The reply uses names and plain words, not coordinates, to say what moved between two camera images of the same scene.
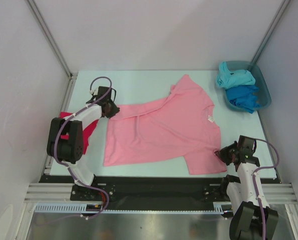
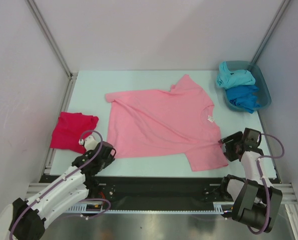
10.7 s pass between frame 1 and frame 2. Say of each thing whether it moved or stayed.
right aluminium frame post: stayed
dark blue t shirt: stayed
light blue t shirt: stayed
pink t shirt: moved
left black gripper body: moved
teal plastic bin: stayed
